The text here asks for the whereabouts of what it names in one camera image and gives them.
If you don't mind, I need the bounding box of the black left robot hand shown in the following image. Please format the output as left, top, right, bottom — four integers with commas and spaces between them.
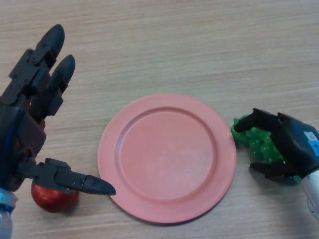
0, 24, 117, 196

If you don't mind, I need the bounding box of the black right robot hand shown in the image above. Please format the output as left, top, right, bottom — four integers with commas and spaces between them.
234, 108, 319, 184

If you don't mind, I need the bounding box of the green grape bunch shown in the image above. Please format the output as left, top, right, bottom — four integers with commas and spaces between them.
229, 115, 302, 186

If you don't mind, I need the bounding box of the pink round plate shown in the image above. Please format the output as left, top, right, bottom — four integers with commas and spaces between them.
97, 93, 237, 224

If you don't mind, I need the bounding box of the red apple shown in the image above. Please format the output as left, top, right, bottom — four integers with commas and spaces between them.
30, 183, 80, 213

